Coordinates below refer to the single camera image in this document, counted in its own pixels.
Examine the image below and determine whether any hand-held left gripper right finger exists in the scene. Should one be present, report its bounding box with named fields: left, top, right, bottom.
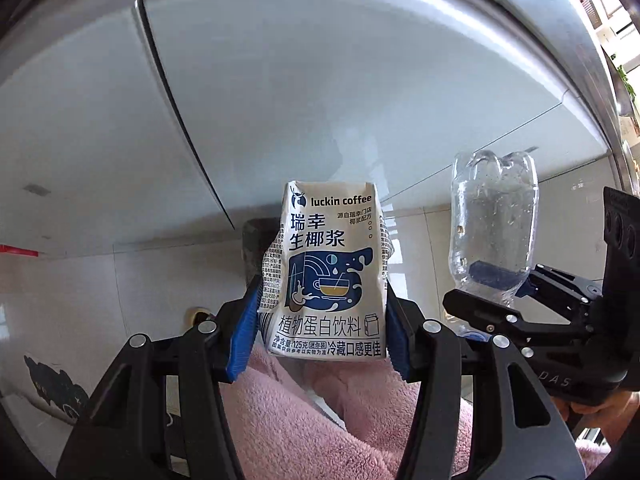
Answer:
left=384, top=280, right=587, bottom=480

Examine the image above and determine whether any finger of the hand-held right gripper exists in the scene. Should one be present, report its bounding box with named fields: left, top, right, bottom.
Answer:
left=442, top=287, right=540, bottom=357
left=472, top=259, right=603, bottom=313

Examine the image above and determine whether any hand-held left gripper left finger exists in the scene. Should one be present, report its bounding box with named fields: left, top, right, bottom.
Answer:
left=55, top=275, right=264, bottom=480

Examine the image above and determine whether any clear plastic bottle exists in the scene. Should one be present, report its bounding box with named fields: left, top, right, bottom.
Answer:
left=444, top=147, right=540, bottom=343

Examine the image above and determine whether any white and blue drink carton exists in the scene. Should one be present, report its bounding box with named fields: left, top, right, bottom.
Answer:
left=256, top=180, right=391, bottom=361

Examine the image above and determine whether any person's right hand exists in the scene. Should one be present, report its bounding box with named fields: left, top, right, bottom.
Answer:
left=552, top=389, right=640, bottom=450

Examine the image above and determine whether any pink fleece clothing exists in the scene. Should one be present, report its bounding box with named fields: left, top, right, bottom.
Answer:
left=235, top=345, right=476, bottom=480

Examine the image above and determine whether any black fish-shaped sticker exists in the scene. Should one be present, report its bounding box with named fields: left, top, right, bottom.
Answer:
left=23, top=354, right=92, bottom=424

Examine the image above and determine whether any white cabinet door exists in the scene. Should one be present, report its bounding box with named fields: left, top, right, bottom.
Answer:
left=0, top=0, right=237, bottom=261
left=132, top=0, right=623, bottom=226

